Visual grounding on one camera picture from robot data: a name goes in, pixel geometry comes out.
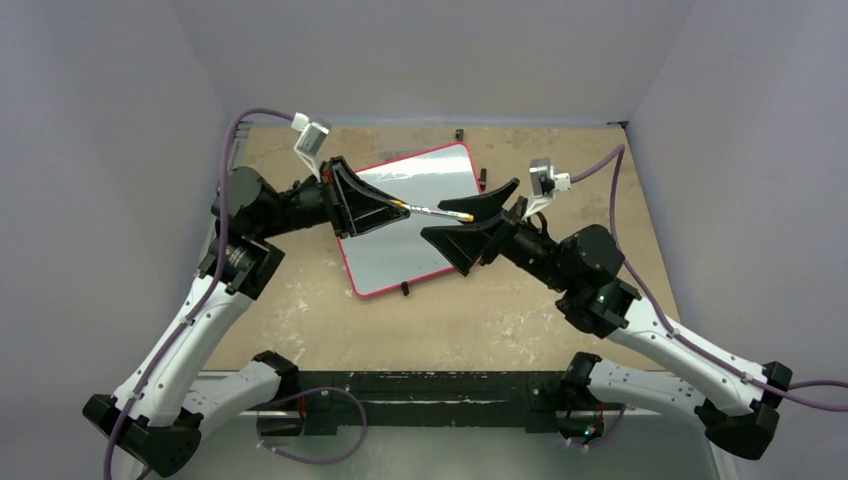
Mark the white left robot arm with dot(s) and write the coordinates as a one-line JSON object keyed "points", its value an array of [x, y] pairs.
{"points": [[154, 416]]}

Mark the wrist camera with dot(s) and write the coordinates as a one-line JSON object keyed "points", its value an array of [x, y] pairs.
{"points": [[312, 134], [546, 182]]}

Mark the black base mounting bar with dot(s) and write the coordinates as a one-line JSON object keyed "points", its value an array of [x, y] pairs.
{"points": [[533, 401]]}

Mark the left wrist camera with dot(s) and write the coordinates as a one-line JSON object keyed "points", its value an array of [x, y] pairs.
{"points": [[312, 134]]}

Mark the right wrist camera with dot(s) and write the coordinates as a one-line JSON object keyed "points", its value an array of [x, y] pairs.
{"points": [[546, 182]]}

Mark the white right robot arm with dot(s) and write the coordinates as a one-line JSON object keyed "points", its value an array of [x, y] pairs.
{"points": [[662, 311]]}

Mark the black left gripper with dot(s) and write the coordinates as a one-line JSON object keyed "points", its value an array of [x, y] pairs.
{"points": [[357, 216]]}

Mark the red framed whiteboard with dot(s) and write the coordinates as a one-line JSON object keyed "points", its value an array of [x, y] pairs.
{"points": [[396, 255]]}

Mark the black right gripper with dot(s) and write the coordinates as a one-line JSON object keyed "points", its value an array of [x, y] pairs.
{"points": [[494, 227]]}

